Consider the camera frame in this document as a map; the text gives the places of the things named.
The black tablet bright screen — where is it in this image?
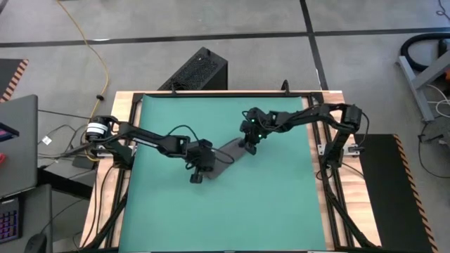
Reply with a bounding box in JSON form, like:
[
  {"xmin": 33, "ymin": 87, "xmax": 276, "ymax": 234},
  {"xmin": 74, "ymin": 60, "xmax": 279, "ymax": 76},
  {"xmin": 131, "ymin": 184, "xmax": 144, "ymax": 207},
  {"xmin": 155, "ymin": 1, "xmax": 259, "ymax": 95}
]
[{"xmin": 0, "ymin": 122, "xmax": 20, "ymax": 143}]

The yellow floor cable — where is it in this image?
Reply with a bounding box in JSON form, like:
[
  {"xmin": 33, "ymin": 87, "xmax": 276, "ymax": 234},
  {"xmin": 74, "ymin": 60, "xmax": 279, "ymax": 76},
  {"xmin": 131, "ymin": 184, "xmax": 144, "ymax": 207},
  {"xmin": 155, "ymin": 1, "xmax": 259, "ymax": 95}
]
[{"xmin": 56, "ymin": 0, "xmax": 110, "ymax": 162}]

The black floor mat striped edge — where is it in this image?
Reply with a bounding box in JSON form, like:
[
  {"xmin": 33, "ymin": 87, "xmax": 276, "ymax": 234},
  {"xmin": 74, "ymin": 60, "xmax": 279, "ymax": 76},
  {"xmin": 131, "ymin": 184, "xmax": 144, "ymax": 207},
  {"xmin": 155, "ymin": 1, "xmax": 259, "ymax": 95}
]
[
  {"xmin": 353, "ymin": 133, "xmax": 439, "ymax": 253},
  {"xmin": 0, "ymin": 58, "xmax": 29, "ymax": 103}
]

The white floor cable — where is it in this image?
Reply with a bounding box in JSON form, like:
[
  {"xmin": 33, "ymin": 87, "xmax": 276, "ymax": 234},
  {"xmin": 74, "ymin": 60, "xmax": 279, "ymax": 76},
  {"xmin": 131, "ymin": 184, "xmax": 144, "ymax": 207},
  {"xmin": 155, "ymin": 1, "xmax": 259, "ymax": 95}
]
[{"xmin": 427, "ymin": 84, "xmax": 450, "ymax": 119}]

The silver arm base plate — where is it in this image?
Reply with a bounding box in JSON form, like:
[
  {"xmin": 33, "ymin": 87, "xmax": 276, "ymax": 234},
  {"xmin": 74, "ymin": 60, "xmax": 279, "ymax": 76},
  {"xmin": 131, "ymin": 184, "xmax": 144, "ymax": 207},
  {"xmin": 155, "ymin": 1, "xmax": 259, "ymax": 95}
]
[
  {"xmin": 317, "ymin": 143, "xmax": 365, "ymax": 156},
  {"xmin": 94, "ymin": 145, "xmax": 137, "ymax": 158}
]

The backlit black keyboard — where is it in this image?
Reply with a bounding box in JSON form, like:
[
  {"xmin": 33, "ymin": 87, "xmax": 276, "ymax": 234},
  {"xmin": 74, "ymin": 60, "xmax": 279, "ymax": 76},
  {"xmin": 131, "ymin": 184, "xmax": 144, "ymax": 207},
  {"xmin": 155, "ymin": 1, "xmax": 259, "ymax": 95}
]
[{"xmin": 0, "ymin": 196, "xmax": 23, "ymax": 244}]

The grey towel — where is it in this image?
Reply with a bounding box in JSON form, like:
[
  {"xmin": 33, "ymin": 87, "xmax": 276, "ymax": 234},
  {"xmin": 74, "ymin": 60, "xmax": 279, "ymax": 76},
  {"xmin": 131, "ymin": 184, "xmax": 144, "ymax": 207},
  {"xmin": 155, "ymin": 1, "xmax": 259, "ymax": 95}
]
[{"xmin": 203, "ymin": 137, "xmax": 247, "ymax": 180}]

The black power adapter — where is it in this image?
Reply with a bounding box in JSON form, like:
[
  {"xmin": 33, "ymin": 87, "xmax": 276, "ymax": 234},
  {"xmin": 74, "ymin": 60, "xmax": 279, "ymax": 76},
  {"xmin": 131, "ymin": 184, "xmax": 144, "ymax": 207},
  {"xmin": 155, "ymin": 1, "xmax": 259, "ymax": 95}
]
[{"xmin": 72, "ymin": 156, "xmax": 96, "ymax": 170}]

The black computer tower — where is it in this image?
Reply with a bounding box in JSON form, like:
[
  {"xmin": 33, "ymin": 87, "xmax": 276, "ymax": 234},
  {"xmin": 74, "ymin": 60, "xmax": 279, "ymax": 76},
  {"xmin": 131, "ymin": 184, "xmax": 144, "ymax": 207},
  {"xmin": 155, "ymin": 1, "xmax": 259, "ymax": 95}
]
[{"xmin": 157, "ymin": 46, "xmax": 229, "ymax": 91}]

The green table mat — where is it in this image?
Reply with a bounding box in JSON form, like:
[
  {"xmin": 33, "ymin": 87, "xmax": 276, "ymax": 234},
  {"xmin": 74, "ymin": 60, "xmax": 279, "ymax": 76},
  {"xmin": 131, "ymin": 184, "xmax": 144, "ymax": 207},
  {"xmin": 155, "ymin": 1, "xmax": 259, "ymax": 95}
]
[{"xmin": 118, "ymin": 94, "xmax": 328, "ymax": 252}]

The black vacuum hose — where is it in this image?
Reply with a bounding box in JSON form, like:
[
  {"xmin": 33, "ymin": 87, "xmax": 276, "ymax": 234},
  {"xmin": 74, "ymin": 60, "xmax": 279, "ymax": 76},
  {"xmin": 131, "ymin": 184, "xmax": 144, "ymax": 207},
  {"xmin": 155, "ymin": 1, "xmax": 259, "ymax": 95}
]
[{"xmin": 400, "ymin": 32, "xmax": 450, "ymax": 73}]

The black cable bundle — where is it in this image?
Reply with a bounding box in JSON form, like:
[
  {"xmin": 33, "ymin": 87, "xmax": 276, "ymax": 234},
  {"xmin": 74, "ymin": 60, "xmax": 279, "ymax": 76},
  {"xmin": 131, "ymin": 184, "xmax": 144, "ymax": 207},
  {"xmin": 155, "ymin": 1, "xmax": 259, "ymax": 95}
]
[
  {"xmin": 321, "ymin": 168, "xmax": 377, "ymax": 250},
  {"xmin": 82, "ymin": 191, "xmax": 129, "ymax": 252}
]

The grey metal stand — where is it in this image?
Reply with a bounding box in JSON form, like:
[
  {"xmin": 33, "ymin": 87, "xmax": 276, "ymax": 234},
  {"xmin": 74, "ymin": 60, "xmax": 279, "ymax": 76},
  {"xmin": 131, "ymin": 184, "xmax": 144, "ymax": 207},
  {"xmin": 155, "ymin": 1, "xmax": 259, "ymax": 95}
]
[{"xmin": 397, "ymin": 48, "xmax": 450, "ymax": 123}]

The dark grey desk top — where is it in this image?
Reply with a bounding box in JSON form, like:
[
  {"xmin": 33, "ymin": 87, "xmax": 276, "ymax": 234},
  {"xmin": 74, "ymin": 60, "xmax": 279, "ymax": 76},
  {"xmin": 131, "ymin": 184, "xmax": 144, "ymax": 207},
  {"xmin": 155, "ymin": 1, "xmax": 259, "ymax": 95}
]
[{"xmin": 0, "ymin": 184, "xmax": 53, "ymax": 253}]

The round grey stand base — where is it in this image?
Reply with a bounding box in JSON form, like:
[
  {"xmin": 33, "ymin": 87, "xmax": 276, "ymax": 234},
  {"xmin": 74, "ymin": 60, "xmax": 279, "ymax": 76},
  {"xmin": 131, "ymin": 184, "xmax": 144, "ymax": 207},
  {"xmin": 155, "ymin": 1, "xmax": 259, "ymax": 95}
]
[{"xmin": 418, "ymin": 117, "xmax": 450, "ymax": 179}]

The black aluminium table frame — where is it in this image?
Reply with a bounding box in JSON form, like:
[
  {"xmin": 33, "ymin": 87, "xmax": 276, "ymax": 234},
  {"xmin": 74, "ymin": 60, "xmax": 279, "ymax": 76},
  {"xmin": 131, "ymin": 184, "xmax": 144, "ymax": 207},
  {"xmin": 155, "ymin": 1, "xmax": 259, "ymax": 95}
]
[{"xmin": 105, "ymin": 91, "xmax": 377, "ymax": 252}]

